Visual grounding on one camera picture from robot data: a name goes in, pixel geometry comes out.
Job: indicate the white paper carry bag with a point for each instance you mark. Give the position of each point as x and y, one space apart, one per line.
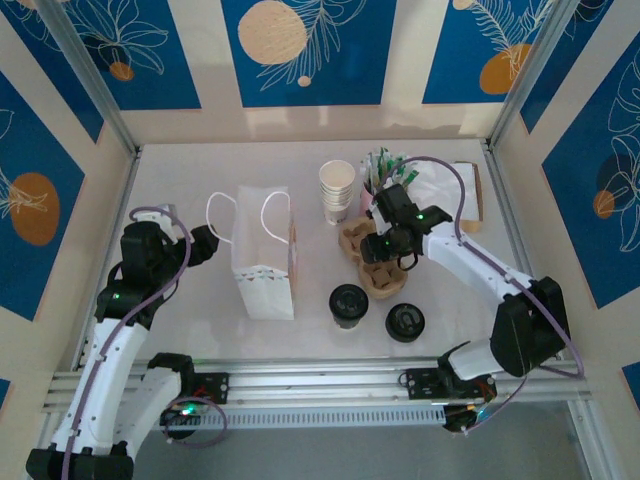
257 240

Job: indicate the brown pulp cup carrier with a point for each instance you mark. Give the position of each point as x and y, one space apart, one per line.
380 282

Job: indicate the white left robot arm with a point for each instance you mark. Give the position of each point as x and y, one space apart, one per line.
112 367

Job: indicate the coffee cup with black lid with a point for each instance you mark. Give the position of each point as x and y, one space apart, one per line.
348 302

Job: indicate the green white stick sachet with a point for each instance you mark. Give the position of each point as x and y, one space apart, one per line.
399 167

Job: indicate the white paper napkin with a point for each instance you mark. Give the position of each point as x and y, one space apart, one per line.
435 187

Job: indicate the white paper cup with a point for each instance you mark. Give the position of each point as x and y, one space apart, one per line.
337 206
337 198
336 217
337 202
337 193
337 172

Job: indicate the black cup lid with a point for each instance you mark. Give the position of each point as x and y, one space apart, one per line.
405 322

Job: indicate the aluminium table side rail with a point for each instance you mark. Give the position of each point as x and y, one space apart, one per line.
131 170
505 200

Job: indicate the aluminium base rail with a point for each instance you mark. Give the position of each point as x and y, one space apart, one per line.
325 380

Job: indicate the aluminium frame post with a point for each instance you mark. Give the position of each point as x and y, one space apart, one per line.
95 80
525 75

